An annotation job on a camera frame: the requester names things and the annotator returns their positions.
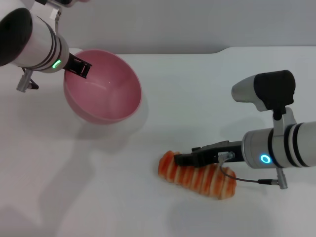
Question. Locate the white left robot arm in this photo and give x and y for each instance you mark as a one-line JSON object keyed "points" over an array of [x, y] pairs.
{"points": [[37, 44]]}

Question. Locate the right wrist camera black silver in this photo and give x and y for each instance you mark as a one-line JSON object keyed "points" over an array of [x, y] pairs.
{"points": [[274, 89]]}

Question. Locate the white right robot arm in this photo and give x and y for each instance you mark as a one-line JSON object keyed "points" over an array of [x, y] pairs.
{"points": [[284, 148]]}

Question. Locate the orange ridged toy bread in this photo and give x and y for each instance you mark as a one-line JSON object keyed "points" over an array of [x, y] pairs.
{"points": [[197, 182]]}

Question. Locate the pink plastic bowl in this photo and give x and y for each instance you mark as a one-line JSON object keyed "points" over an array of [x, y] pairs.
{"points": [[106, 98]]}

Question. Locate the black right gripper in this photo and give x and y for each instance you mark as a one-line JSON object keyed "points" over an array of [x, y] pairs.
{"points": [[237, 150]]}

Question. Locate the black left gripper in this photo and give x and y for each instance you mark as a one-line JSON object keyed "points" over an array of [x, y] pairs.
{"points": [[70, 63]]}

